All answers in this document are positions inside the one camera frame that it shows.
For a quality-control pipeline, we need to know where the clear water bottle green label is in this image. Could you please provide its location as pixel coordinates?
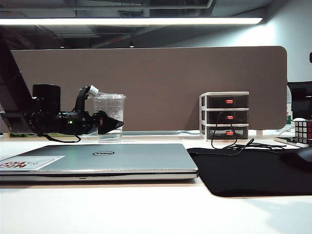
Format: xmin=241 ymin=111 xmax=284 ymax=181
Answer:
xmin=286 ymin=85 xmax=293 ymax=129

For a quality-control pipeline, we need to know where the dark translucent drawer red handle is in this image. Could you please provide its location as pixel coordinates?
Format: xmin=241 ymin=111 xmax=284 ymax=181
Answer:
xmin=206 ymin=126 xmax=249 ymax=140
xmin=206 ymin=111 xmax=249 ymax=125
xmin=206 ymin=95 xmax=249 ymax=109

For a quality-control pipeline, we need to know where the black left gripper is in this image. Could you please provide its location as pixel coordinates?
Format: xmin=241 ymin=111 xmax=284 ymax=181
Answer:
xmin=59 ymin=110 xmax=124 ymax=135

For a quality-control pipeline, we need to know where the Rubik's cube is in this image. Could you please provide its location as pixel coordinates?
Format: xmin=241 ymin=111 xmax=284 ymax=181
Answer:
xmin=293 ymin=117 xmax=312 ymax=146

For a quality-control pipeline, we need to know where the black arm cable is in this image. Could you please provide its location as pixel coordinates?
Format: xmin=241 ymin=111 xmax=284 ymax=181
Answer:
xmin=38 ymin=132 xmax=81 ymax=144

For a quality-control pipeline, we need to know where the long ceiling light strip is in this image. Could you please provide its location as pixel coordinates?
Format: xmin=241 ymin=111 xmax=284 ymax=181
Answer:
xmin=0 ymin=17 xmax=264 ymax=26

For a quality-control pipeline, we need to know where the black monitor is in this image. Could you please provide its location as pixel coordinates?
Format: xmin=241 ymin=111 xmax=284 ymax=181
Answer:
xmin=289 ymin=82 xmax=312 ymax=121

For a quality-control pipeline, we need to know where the black mouse pad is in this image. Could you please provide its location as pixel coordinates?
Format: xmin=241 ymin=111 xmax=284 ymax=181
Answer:
xmin=186 ymin=147 xmax=312 ymax=198

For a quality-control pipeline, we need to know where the black computer mouse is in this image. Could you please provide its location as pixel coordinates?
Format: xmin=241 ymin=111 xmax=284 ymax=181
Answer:
xmin=279 ymin=147 xmax=312 ymax=169

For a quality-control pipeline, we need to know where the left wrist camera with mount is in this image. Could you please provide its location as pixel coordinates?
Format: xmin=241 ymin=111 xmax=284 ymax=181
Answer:
xmin=74 ymin=84 xmax=99 ymax=115

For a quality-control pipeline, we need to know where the silver Dell laptop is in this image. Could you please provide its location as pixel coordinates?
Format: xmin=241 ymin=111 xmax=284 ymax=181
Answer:
xmin=0 ymin=143 xmax=200 ymax=182

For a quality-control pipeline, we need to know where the black mouse cable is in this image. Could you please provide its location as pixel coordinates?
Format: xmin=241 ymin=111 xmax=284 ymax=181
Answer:
xmin=211 ymin=111 xmax=289 ymax=157

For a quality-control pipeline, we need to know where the white red laptop sticker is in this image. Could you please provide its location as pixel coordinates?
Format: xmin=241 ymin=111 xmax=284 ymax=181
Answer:
xmin=0 ymin=155 xmax=66 ymax=171

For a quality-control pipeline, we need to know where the white drawer organizer frame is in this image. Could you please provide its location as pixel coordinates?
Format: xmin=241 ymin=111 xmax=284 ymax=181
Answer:
xmin=199 ymin=91 xmax=251 ymax=142

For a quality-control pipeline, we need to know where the clear plastic cup with lid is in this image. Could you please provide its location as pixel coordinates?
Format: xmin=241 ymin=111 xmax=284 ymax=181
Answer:
xmin=93 ymin=92 xmax=127 ymax=144

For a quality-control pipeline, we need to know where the brown fabric desk divider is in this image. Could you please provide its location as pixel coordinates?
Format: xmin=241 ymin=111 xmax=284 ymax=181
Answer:
xmin=9 ymin=45 xmax=289 ymax=133

